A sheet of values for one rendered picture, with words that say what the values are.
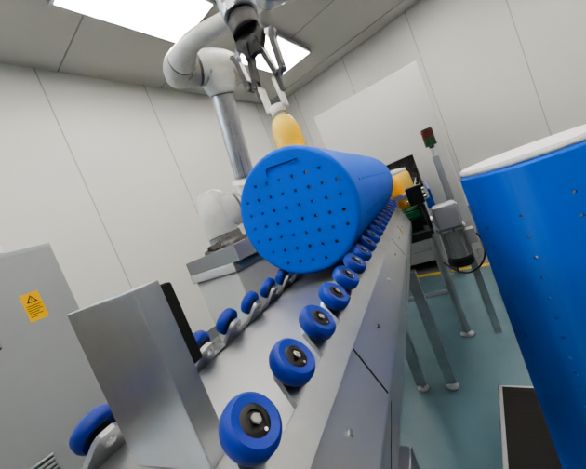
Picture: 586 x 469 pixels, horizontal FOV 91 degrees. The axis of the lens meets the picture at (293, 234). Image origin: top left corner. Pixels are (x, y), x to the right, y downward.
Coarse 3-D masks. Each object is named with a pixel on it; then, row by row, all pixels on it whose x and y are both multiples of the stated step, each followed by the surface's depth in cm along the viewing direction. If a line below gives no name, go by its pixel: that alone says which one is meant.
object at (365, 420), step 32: (288, 288) 69; (384, 288) 58; (256, 320) 55; (288, 320) 48; (384, 320) 48; (224, 352) 46; (256, 352) 41; (352, 352) 35; (384, 352) 41; (224, 384) 35; (256, 384) 32; (352, 384) 32; (384, 384) 36; (288, 416) 25; (352, 416) 28; (384, 416) 32; (320, 448) 24; (352, 448) 26; (384, 448) 29
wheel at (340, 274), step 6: (336, 270) 46; (342, 270) 47; (348, 270) 48; (336, 276) 46; (342, 276) 45; (348, 276) 46; (354, 276) 47; (342, 282) 45; (348, 282) 45; (354, 282) 45; (348, 288) 46
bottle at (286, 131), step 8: (280, 112) 69; (280, 120) 68; (288, 120) 68; (272, 128) 70; (280, 128) 67; (288, 128) 67; (296, 128) 68; (280, 136) 68; (288, 136) 67; (296, 136) 67; (280, 144) 68; (288, 144) 67; (296, 144) 67; (304, 144) 68
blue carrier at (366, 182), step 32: (288, 160) 60; (320, 160) 58; (352, 160) 71; (256, 192) 65; (288, 192) 62; (320, 192) 59; (352, 192) 57; (384, 192) 99; (256, 224) 67; (288, 224) 64; (320, 224) 61; (352, 224) 58; (288, 256) 65; (320, 256) 62
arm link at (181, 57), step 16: (256, 0) 78; (272, 0) 77; (288, 0) 80; (192, 32) 93; (208, 32) 91; (224, 32) 92; (176, 48) 99; (192, 48) 96; (176, 64) 104; (192, 64) 105
